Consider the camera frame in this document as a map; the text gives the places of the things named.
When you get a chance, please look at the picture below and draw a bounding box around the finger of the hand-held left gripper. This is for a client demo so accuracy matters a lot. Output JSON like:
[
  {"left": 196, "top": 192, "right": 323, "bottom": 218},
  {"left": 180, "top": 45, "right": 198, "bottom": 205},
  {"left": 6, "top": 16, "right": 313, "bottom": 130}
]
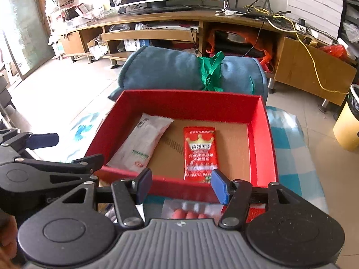
[
  {"left": 0, "top": 129, "right": 60, "bottom": 163},
  {"left": 15, "top": 154, "right": 105, "bottom": 186}
]

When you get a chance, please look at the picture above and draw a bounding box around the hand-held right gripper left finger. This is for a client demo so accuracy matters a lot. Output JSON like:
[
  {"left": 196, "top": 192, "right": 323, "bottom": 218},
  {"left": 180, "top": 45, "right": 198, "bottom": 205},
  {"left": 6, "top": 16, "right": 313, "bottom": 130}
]
[{"left": 60, "top": 168, "right": 153, "bottom": 229}]

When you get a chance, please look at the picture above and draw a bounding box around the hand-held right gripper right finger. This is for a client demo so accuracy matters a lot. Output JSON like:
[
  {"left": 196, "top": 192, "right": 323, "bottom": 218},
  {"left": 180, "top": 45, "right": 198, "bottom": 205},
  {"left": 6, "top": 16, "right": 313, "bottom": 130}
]
[{"left": 211, "top": 169, "right": 302, "bottom": 229}]

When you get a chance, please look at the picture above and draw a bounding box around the clear sausage packet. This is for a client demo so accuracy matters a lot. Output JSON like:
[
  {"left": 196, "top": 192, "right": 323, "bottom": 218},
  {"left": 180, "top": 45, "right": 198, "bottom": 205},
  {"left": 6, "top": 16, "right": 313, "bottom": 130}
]
[{"left": 162, "top": 199, "right": 225, "bottom": 220}]

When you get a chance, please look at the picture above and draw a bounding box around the red cardboard box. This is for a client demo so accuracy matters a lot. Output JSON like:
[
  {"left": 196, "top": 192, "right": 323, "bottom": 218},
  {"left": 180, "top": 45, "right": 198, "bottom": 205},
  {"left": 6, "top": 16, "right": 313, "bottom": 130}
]
[{"left": 84, "top": 90, "right": 279, "bottom": 204}]

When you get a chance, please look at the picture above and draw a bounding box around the person's left hand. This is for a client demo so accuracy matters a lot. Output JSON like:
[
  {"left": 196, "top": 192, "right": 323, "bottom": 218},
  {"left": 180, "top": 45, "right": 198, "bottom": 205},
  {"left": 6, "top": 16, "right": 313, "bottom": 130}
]
[{"left": 0, "top": 214, "right": 18, "bottom": 264}]

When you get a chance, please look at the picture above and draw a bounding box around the red snack packet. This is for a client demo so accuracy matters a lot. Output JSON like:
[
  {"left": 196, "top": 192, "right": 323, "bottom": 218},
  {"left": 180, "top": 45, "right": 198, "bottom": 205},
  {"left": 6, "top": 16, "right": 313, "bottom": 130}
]
[{"left": 183, "top": 127, "right": 219, "bottom": 185}]

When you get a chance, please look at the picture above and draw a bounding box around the white snack packet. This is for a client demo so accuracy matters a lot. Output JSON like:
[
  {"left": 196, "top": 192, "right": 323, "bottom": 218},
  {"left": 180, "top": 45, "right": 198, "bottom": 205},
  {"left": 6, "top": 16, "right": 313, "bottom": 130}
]
[{"left": 107, "top": 113, "right": 174, "bottom": 173}]

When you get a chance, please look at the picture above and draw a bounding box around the white paper bag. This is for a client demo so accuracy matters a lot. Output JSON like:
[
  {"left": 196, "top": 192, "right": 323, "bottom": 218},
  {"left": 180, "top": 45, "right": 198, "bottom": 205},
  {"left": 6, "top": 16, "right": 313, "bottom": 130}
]
[{"left": 87, "top": 39, "right": 109, "bottom": 61}]

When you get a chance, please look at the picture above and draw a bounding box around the rolled blue blanket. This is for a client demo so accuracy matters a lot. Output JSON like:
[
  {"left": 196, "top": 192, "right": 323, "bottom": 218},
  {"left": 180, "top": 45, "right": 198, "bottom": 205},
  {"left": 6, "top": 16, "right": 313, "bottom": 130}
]
[{"left": 109, "top": 46, "right": 270, "bottom": 101}]

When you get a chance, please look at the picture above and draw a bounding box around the blue and white box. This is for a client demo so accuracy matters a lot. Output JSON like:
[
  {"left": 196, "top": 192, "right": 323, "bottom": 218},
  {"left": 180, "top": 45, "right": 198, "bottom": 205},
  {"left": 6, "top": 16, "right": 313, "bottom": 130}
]
[{"left": 123, "top": 38, "right": 151, "bottom": 52}]

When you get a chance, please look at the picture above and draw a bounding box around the yellow trash bin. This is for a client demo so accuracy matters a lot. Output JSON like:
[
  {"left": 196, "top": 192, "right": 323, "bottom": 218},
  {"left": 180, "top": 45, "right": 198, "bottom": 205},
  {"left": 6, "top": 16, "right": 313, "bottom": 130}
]
[{"left": 333, "top": 84, "right": 359, "bottom": 152}]

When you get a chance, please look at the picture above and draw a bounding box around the orange plastic bag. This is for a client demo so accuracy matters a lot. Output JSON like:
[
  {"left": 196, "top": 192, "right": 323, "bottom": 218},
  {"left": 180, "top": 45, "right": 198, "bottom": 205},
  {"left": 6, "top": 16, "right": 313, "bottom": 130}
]
[{"left": 206, "top": 30, "right": 274, "bottom": 73}]

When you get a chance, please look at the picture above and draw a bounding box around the wooden TV stand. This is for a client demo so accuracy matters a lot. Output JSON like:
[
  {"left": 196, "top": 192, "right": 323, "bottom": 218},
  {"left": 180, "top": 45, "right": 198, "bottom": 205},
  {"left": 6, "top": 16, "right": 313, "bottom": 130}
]
[{"left": 60, "top": 8, "right": 357, "bottom": 106}]

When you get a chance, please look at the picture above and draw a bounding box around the silver set-top box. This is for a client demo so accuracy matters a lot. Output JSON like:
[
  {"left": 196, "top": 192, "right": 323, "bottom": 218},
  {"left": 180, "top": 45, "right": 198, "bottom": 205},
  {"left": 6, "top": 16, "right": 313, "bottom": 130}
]
[{"left": 142, "top": 24, "right": 200, "bottom": 32}]

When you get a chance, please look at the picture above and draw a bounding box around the red plastic bag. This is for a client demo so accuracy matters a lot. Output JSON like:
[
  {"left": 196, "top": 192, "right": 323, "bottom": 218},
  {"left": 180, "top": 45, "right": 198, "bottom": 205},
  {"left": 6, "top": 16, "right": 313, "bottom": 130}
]
[{"left": 320, "top": 44, "right": 349, "bottom": 60}]

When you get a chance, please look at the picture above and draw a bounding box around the black router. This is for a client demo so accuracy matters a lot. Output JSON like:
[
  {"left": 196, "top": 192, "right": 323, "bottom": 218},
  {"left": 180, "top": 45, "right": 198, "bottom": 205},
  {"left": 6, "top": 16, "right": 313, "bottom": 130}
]
[{"left": 224, "top": 0, "right": 291, "bottom": 18}]

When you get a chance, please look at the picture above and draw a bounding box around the white power strip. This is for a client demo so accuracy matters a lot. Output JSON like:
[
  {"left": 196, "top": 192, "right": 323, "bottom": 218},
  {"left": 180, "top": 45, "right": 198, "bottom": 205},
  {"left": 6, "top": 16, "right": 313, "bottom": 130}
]
[{"left": 294, "top": 23, "right": 335, "bottom": 39}]

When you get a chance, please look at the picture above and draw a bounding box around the black shelf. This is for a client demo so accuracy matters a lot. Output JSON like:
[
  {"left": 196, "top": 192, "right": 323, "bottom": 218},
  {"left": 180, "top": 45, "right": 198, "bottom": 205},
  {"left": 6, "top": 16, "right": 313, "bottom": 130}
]
[{"left": 338, "top": 0, "right": 359, "bottom": 51}]

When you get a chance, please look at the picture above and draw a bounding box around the green strap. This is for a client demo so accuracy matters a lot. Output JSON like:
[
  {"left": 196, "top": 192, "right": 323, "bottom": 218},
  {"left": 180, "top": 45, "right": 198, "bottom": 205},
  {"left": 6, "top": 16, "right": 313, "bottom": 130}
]
[{"left": 198, "top": 51, "right": 226, "bottom": 92}]

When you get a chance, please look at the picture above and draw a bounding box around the yellow cable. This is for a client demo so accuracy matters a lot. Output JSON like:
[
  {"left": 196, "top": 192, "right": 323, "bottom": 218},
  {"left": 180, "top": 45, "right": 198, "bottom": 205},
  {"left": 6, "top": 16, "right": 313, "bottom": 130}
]
[{"left": 243, "top": 0, "right": 350, "bottom": 95}]

